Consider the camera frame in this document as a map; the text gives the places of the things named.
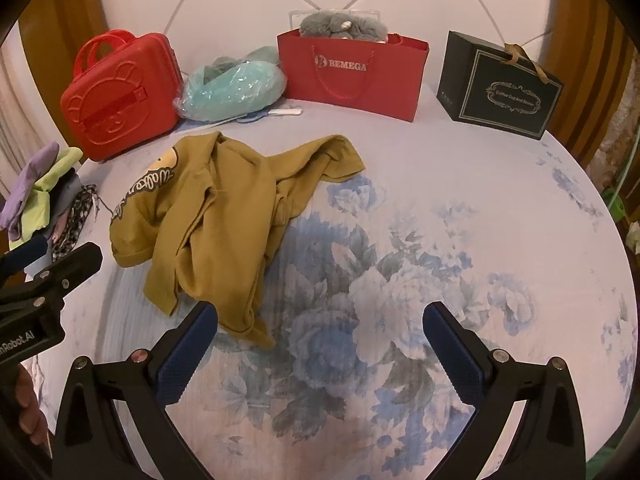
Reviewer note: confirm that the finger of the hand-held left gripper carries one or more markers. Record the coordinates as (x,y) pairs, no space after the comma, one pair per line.
(25,255)
(75,262)

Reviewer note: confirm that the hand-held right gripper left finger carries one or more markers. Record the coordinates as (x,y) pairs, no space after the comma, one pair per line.
(182,360)

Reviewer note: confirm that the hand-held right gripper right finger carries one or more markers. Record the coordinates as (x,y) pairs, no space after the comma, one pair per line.
(457,360)

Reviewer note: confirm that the mustard yellow printed shirt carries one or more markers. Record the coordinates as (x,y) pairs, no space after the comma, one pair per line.
(210,230)

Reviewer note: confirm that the pile of folded clothes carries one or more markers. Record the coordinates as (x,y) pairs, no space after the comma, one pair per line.
(42,200)

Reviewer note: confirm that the person's left hand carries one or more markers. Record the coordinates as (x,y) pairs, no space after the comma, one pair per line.
(31,410)

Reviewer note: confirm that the black white patterned cloth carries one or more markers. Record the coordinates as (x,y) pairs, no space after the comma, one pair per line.
(75,220)

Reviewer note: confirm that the purple cloth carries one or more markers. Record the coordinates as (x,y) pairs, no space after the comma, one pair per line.
(25,190)

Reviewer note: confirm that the grey cloth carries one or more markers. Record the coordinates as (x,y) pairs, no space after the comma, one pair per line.
(70,192)

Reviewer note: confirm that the red plastic suitcase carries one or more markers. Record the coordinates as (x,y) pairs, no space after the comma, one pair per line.
(117,105)

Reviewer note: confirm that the green plastic object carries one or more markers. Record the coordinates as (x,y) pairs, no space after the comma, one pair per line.
(617,207)

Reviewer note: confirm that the small blue item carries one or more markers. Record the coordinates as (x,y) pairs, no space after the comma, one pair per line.
(250,117)

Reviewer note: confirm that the teal bundle in plastic bag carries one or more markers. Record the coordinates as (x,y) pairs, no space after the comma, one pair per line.
(235,85)

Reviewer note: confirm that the small white flat item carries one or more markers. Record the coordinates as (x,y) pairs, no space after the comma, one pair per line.
(285,111)

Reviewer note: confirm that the black gift box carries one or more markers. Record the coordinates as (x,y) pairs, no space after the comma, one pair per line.
(500,95)

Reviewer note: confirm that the red paper shopping bag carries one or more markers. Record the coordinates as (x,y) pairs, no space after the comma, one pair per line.
(350,77)

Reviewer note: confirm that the white padded headboard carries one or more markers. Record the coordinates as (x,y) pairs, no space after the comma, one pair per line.
(240,5)

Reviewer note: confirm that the grey plush toy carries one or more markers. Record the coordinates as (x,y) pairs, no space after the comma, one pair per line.
(340,27)

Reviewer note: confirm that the wooden bed frame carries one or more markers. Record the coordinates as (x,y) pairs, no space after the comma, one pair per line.
(590,35)

